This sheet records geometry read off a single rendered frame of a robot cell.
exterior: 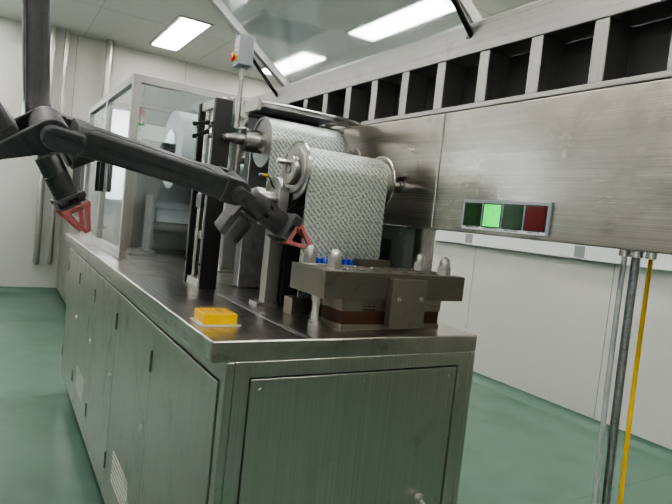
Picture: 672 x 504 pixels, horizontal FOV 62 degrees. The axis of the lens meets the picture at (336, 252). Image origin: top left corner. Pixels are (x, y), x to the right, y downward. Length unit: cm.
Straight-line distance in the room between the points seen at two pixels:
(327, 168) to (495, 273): 319
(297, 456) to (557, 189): 75
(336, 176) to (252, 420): 63
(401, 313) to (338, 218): 30
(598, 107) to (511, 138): 21
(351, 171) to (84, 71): 568
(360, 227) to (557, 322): 281
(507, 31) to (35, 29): 108
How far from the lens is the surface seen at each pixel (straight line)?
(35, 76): 152
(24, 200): 676
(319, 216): 137
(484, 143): 137
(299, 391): 113
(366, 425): 125
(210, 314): 115
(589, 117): 121
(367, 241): 145
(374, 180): 146
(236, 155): 209
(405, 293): 127
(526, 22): 139
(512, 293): 434
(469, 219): 136
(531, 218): 124
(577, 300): 401
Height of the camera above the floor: 114
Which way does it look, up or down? 3 degrees down
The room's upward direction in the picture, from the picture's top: 6 degrees clockwise
